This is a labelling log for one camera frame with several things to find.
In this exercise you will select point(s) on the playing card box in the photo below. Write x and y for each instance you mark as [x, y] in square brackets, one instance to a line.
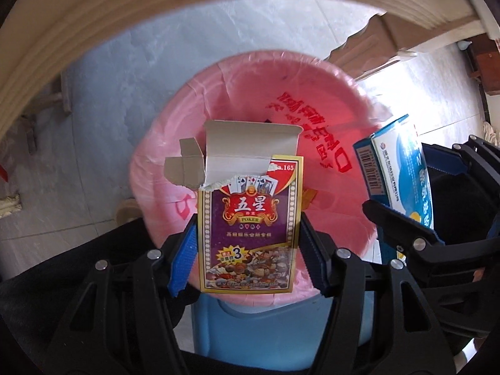
[249, 183]

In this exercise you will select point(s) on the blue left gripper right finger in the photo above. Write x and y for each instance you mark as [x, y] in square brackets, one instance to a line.
[312, 253]

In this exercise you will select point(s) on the white cloth on floor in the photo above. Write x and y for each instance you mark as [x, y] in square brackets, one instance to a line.
[490, 134]

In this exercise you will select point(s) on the blue trash bin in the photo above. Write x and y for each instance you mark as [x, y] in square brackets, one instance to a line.
[283, 338]

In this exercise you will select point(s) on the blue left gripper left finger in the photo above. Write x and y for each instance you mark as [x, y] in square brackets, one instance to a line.
[183, 256]

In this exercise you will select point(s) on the blue white box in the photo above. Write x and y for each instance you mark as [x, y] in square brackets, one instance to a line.
[395, 172]

